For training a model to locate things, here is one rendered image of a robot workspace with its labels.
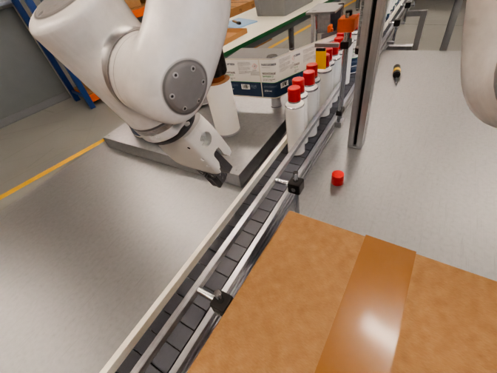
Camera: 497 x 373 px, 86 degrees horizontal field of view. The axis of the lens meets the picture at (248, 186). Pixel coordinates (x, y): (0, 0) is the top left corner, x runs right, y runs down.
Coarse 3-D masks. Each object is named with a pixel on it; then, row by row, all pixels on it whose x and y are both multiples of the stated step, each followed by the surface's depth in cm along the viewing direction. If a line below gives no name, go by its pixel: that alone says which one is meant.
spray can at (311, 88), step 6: (306, 72) 74; (312, 72) 73; (306, 78) 74; (312, 78) 74; (306, 84) 75; (312, 84) 75; (306, 90) 75; (312, 90) 75; (312, 96) 76; (312, 102) 77; (312, 108) 79; (312, 114) 80; (312, 132) 84
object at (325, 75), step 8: (328, 56) 81; (328, 64) 82; (320, 72) 83; (328, 72) 83; (320, 80) 85; (328, 80) 84; (320, 88) 86; (328, 88) 86; (320, 96) 88; (328, 96) 88; (320, 104) 90; (328, 112) 93
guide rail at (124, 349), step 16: (272, 160) 77; (256, 176) 71; (240, 192) 68; (224, 224) 63; (208, 240) 58; (192, 256) 56; (176, 288) 53; (160, 304) 50; (144, 320) 48; (128, 336) 46; (128, 352) 46; (112, 368) 43
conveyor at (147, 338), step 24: (312, 144) 83; (288, 168) 77; (240, 216) 66; (264, 216) 65; (216, 240) 62; (240, 240) 61; (216, 288) 54; (168, 312) 52; (192, 312) 51; (144, 336) 49; (168, 360) 46
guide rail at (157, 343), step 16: (320, 112) 81; (288, 160) 67; (272, 176) 63; (256, 208) 58; (240, 224) 54; (208, 272) 47; (192, 288) 46; (176, 320) 42; (160, 336) 41; (144, 352) 39; (144, 368) 39
